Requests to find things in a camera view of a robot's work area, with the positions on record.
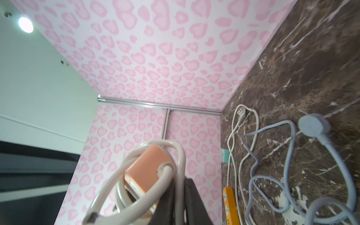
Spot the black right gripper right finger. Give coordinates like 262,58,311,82
184,178,213,225

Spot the small teal alarm clock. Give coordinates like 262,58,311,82
220,149,230,163

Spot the white cord of pink strip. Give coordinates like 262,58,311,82
82,139,187,225

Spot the white cord of yellow strip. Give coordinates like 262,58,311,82
226,103,260,225

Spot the light blue power strip cord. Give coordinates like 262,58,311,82
241,113,360,225

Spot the pink power strip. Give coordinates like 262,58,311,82
118,144,178,207

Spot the yellow power strip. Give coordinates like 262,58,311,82
223,187,240,225

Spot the aluminium diagonal frame bar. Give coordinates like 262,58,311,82
97,96,221,116

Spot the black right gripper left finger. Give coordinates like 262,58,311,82
148,180,175,225

